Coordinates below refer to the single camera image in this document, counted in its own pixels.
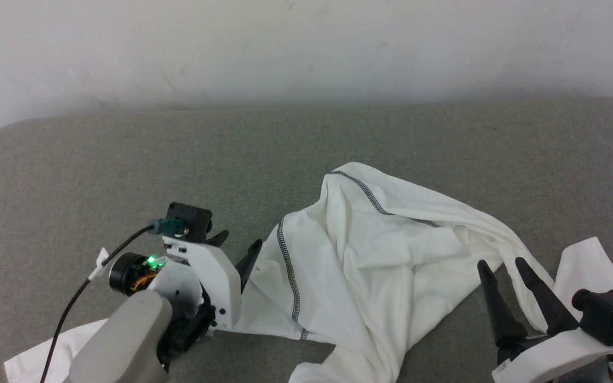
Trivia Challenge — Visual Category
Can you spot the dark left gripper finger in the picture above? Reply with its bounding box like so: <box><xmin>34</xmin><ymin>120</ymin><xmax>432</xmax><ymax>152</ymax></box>
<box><xmin>234</xmin><ymin>239</ymin><xmax>264</xmax><ymax>294</ymax></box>
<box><xmin>205</xmin><ymin>229</ymin><xmax>230</xmax><ymax>249</ymax></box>

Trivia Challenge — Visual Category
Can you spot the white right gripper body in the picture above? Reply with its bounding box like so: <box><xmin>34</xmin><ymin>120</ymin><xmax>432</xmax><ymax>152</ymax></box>
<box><xmin>491</xmin><ymin>327</ymin><xmax>613</xmax><ymax>383</ymax></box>

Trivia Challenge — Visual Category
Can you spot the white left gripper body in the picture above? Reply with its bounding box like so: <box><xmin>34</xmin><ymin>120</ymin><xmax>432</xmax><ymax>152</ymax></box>
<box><xmin>107</xmin><ymin>237</ymin><xmax>243</xmax><ymax>370</ymax></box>

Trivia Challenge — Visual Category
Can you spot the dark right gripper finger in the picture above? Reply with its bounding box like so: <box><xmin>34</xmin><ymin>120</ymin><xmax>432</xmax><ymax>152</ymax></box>
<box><xmin>477</xmin><ymin>260</ymin><xmax>529</xmax><ymax>350</ymax></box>
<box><xmin>515</xmin><ymin>257</ymin><xmax>581</xmax><ymax>337</ymax></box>

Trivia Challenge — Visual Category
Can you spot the white garment with dark stitching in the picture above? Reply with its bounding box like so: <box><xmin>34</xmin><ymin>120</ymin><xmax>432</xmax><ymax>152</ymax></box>
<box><xmin>4</xmin><ymin>162</ymin><xmax>613</xmax><ymax>383</ymax></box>

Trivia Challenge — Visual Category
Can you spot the teal left camera connector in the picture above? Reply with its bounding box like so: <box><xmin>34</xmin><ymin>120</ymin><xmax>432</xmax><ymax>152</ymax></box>
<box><xmin>148</xmin><ymin>218</ymin><xmax>190</xmax><ymax>238</ymax></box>

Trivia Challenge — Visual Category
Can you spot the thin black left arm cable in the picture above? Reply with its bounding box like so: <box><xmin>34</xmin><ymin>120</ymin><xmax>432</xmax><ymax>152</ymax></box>
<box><xmin>39</xmin><ymin>226</ymin><xmax>155</xmax><ymax>383</ymax></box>

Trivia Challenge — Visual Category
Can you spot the white cable tag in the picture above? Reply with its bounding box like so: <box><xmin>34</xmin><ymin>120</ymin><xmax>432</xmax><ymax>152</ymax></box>
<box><xmin>89</xmin><ymin>247</ymin><xmax>110</xmax><ymax>281</ymax></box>

